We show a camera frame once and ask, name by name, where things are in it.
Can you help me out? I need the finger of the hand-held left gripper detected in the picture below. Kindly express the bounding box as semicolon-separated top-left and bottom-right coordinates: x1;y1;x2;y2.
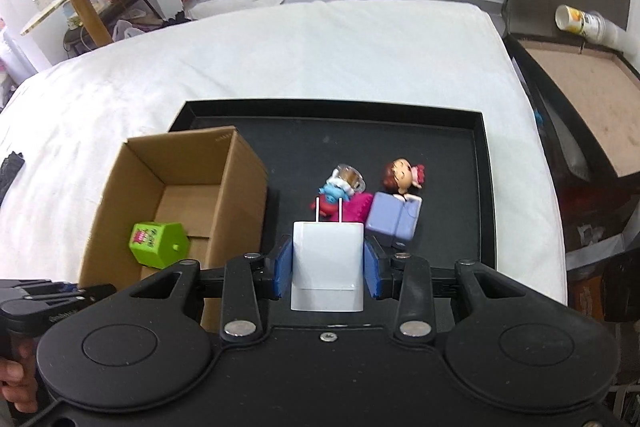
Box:
30;281;117;308

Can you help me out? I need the brown haired doll figure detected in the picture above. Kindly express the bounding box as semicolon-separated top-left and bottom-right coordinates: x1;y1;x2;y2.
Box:
382;158;426;202

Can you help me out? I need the white bottle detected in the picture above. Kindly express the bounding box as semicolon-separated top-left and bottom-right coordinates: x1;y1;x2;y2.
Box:
555;4;629;48

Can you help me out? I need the person's left hand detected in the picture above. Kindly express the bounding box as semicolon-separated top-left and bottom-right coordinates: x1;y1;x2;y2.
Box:
0;342;40;414

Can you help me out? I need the red blue figure with mug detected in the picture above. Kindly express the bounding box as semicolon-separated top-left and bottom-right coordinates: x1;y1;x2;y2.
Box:
314;163;368;217

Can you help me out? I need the black knit cloth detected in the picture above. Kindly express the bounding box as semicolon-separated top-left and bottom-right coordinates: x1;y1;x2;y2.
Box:
0;151;26;204

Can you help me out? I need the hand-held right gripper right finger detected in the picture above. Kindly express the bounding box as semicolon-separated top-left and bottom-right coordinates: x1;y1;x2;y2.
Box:
364;239;527;341

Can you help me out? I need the brown cardboard box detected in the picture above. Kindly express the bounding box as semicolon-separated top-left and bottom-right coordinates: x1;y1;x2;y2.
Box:
79;126;268;333

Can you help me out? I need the white floor mat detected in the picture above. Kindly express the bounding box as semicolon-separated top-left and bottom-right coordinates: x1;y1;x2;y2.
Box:
191;0;289;20

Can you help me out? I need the white wall charger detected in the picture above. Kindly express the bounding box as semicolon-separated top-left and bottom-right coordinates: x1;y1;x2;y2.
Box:
290;197;365;314

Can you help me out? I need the purple box toy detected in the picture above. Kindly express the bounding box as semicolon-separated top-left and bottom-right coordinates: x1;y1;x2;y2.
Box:
364;191;423;250

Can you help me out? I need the black tray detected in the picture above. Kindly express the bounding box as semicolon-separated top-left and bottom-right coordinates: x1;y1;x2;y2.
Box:
167;98;498;274

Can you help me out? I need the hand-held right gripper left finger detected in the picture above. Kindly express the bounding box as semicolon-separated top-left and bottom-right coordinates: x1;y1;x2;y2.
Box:
120;237;294;343

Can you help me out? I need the green cube toy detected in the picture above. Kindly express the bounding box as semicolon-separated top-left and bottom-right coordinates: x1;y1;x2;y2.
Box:
129;221;191;270

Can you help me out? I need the large open black box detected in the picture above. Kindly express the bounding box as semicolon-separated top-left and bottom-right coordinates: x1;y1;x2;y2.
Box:
501;0;640;180

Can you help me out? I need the white plastic bag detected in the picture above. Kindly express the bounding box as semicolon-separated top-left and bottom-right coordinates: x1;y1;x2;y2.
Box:
112;20;147;42

